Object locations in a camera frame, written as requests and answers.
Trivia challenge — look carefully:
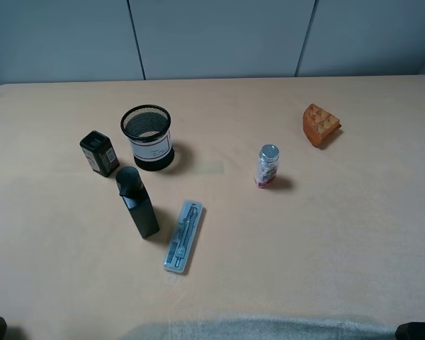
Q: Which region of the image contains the clear candy bottle silver cap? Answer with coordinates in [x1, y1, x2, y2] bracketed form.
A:
[254, 144, 280, 188]

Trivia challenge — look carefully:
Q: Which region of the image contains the orange waffle slice toy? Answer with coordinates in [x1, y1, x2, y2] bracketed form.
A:
[302, 103, 341, 147]

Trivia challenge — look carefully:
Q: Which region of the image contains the black spray bottle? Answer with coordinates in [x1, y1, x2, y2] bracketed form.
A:
[115, 166, 160, 239]

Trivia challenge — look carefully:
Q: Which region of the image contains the black mesh pen holder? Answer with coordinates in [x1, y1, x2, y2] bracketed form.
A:
[120, 104, 174, 171]

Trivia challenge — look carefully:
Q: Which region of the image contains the black chewing gum box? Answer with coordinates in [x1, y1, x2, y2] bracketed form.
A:
[79, 130, 120, 178]

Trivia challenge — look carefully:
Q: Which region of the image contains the black right base corner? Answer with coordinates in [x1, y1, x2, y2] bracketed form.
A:
[395, 322, 425, 340]

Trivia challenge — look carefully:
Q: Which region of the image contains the clear compass case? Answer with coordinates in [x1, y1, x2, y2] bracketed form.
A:
[163, 200, 203, 274]

